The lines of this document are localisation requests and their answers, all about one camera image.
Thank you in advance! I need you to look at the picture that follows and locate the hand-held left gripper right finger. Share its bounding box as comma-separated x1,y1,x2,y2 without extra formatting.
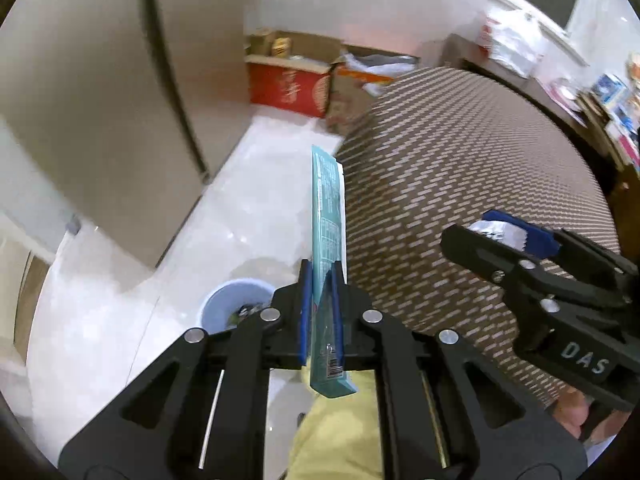
330,259,588,480

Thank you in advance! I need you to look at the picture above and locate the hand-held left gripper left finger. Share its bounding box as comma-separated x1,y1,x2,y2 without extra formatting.
59,259,313,480

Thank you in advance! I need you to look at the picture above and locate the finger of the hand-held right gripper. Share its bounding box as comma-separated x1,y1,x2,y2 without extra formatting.
440,224,561,341
527,227,631,306

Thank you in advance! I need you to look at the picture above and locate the blue white wrapper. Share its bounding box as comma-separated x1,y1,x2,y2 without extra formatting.
470,210,531,252

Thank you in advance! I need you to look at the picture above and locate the blue plastic bin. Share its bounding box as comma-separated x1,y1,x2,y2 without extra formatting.
200,280,276,333

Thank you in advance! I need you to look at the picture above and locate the teal packet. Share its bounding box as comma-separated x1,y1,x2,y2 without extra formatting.
309,144,358,401

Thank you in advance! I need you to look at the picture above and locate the person's right hand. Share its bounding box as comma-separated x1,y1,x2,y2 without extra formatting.
552,387,631,443

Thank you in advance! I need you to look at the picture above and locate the brown polka dot tablecloth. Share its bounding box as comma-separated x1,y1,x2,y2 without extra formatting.
334,66,621,406

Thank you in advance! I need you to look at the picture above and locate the person's leg in yellow-green pants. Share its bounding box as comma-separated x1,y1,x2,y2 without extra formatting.
285,370,396,480

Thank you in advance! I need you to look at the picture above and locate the pink bowl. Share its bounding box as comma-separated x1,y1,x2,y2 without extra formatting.
550,80,583,111

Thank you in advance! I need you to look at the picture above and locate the blue white box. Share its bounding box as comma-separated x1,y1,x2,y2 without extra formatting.
590,74,631,106

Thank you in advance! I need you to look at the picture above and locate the white plastic shopping bag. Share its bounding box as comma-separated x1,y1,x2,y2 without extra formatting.
480,7,546,78

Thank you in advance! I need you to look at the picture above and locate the brown cardboard box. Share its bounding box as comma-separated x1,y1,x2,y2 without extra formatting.
325,45,421,133

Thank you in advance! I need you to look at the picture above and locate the dark wooden sideboard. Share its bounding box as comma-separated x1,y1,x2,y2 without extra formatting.
440,34,631,171

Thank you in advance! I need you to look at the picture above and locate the clear plastic bag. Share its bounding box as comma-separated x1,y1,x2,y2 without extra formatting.
345,52,418,96

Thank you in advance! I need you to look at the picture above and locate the red cardboard box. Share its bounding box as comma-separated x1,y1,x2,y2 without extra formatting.
245,30,341,118

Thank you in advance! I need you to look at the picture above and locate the beige refrigerator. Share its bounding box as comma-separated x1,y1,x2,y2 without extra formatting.
0,0,251,268

